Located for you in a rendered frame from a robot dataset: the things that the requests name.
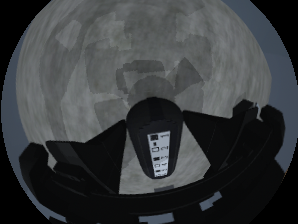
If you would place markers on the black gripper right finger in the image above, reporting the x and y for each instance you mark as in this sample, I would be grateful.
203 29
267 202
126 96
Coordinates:
217 136

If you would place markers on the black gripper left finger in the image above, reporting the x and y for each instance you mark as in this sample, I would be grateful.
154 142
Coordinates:
101 156

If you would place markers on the dark grey controller unit with green rocker switches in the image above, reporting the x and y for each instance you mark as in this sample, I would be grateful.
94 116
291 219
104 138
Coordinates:
155 128

